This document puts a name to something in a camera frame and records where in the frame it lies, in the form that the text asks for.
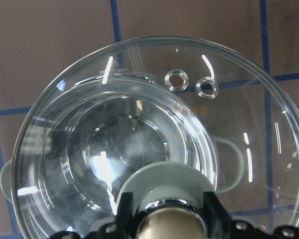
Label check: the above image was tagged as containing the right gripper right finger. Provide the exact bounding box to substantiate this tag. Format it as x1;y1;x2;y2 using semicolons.
203;192;299;239

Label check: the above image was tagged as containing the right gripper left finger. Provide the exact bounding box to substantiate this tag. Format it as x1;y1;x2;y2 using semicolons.
85;192;139;239

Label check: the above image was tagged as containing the glass pot lid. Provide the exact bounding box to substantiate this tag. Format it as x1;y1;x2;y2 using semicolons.
5;37;299;239

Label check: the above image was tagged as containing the pale green electric pot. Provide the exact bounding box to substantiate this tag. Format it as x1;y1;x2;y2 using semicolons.
10;74;244;239

